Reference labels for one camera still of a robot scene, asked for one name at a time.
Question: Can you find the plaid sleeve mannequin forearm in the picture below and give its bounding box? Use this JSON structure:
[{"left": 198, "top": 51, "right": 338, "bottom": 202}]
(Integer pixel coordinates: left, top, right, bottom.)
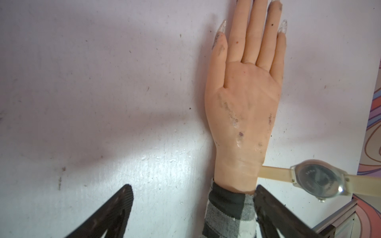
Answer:
[{"left": 200, "top": 181, "right": 257, "bottom": 238}]

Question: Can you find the beige strap wrist watch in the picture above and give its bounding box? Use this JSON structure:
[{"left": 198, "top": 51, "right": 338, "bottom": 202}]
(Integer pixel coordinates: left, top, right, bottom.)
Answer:
[{"left": 259, "top": 160, "right": 381, "bottom": 202}]

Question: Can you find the mannequin hand with glitter nails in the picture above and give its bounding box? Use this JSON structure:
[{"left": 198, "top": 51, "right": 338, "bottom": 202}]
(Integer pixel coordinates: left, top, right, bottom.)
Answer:
[{"left": 204, "top": 1, "right": 287, "bottom": 194}]

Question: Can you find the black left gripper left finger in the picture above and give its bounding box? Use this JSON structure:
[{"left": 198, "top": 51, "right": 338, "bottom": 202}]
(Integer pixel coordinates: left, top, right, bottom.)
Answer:
[{"left": 67, "top": 184, "right": 134, "bottom": 238}]

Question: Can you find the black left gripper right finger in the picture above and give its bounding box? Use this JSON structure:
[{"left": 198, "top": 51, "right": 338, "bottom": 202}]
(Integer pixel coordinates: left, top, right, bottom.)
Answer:
[{"left": 254, "top": 185, "right": 321, "bottom": 238}]

